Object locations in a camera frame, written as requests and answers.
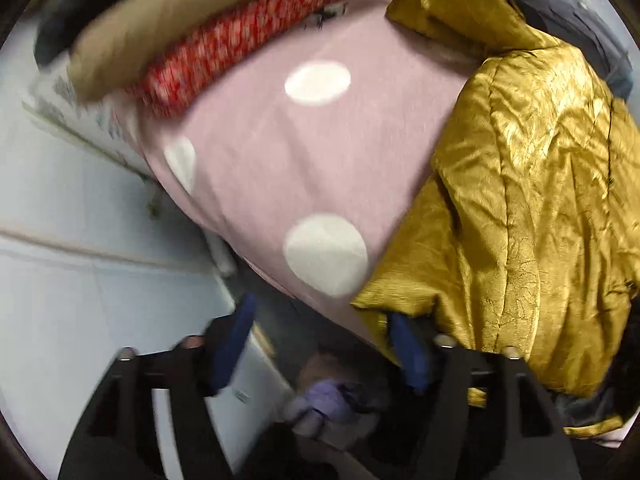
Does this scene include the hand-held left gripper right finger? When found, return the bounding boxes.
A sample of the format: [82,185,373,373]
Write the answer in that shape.
[390,313,584,480]

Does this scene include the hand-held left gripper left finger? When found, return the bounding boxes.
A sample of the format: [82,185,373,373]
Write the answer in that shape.
[57,293,258,480]

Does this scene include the gold satin jacket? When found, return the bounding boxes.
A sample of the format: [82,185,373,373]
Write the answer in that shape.
[350,0,640,442]

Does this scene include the white box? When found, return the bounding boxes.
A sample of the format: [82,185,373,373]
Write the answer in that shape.
[150,329,297,480]

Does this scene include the purple cloth item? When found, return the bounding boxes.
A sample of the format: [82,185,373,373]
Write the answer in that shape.
[284,379,372,437]

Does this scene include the pink polka dot blanket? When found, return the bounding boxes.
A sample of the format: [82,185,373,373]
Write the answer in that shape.
[112,0,482,356]

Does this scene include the white patterned bed sheet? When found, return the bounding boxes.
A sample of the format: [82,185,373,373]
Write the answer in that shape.
[22,60,157,182]

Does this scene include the red floral pillow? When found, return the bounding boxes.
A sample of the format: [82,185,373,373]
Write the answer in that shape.
[127,0,391,119]

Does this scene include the dark cloth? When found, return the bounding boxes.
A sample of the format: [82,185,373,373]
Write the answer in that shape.
[34,0,168,67]

